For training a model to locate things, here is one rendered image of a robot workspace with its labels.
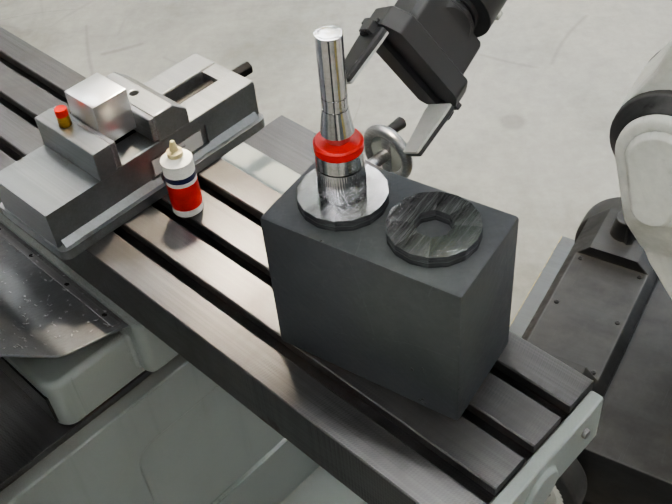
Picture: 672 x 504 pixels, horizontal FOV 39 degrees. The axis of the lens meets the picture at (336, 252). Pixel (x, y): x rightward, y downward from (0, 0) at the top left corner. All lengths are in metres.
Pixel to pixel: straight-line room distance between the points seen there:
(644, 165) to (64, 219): 0.70
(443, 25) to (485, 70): 2.18
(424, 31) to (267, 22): 2.53
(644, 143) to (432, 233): 0.37
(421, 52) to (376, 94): 2.11
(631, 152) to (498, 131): 1.67
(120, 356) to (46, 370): 0.09
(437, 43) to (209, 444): 0.83
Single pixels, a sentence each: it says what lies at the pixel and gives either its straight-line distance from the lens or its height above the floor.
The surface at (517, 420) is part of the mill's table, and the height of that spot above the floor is 0.93.
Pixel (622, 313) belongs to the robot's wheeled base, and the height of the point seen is 0.59.
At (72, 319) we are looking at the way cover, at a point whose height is 0.87.
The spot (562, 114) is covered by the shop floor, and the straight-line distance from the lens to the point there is 2.91.
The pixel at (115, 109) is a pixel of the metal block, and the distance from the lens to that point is 1.20.
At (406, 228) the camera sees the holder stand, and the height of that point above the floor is 1.13.
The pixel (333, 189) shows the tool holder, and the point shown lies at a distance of 0.88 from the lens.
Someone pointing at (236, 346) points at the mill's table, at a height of 0.93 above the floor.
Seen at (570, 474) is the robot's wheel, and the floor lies 0.56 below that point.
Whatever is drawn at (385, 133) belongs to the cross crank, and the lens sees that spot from 1.70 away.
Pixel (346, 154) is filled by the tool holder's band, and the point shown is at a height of 1.19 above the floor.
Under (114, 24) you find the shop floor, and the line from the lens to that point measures 3.55.
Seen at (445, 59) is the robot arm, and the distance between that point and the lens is 0.90.
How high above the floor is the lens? 1.73
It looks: 45 degrees down
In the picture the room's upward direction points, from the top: 6 degrees counter-clockwise
